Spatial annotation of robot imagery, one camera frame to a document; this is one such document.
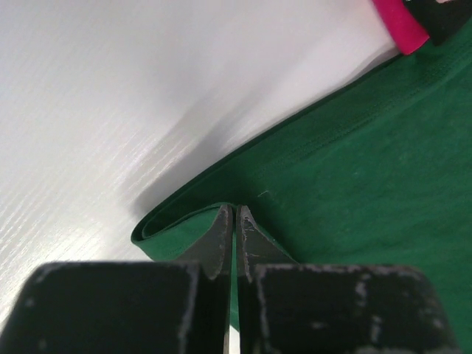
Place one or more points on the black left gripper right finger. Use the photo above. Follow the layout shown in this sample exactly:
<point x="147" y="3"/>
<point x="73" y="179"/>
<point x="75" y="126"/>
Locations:
<point x="287" y="307"/>

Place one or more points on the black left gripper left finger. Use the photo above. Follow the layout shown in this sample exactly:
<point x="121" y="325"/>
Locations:
<point x="131" y="307"/>

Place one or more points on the green t shirt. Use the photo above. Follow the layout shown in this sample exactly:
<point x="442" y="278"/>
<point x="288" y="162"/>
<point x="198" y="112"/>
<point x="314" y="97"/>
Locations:
<point x="378" y="172"/>

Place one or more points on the red folded t shirt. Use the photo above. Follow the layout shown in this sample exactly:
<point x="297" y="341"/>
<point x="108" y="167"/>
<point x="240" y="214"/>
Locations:
<point x="404" y="29"/>

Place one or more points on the black printed folded t shirt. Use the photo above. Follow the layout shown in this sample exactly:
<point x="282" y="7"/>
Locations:
<point x="440" y="19"/>

